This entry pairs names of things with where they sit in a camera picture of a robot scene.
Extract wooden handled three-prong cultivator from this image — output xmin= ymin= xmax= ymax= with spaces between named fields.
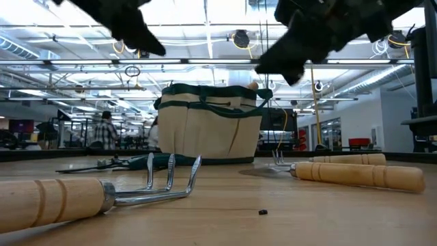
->
xmin=0 ymin=154 xmax=202 ymax=235

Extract ceiling reel with yellow cable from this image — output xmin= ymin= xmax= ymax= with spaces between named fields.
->
xmin=231 ymin=29 xmax=259 ymax=59
xmin=387 ymin=29 xmax=410 ymax=59

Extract wooden handled metal trowel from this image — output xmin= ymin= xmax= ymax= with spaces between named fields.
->
xmin=238 ymin=161 xmax=427 ymax=194

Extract person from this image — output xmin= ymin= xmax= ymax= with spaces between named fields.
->
xmin=92 ymin=110 xmax=119 ymax=150
xmin=147 ymin=115 xmax=160 ymax=150

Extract white cable coil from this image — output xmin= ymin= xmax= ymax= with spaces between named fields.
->
xmin=371 ymin=39 xmax=389 ymax=55

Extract red bin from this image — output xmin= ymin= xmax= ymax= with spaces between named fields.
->
xmin=348 ymin=137 xmax=371 ymax=148

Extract black cabinet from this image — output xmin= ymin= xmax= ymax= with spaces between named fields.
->
xmin=259 ymin=107 xmax=298 ymax=151

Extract green handled pruning shears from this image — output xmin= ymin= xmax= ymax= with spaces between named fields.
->
xmin=55 ymin=152 xmax=189 ymax=174

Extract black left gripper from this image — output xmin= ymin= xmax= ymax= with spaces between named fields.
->
xmin=70 ymin=0 xmax=167 ymax=57

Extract yellow vertical pole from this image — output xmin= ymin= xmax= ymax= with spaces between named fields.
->
xmin=309 ymin=64 xmax=330 ymax=151

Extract wooden handled hand fork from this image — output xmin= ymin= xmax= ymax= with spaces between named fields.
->
xmin=271 ymin=149 xmax=387 ymax=167

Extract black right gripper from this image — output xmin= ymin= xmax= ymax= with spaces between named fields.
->
xmin=255 ymin=0 xmax=393 ymax=86

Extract black table edge rail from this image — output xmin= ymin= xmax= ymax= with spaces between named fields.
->
xmin=0 ymin=148 xmax=437 ymax=164

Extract beige green-trimmed gardening bag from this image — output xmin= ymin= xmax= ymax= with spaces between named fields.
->
xmin=153 ymin=83 xmax=274 ymax=165

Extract dark monitor screen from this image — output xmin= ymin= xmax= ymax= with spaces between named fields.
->
xmin=8 ymin=119 xmax=35 ymax=134

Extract yellow hanging cable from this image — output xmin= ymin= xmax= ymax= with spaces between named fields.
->
xmin=275 ymin=109 xmax=290 ymax=151

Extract black hanging cable loop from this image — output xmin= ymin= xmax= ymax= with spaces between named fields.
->
xmin=124 ymin=65 xmax=141 ymax=78

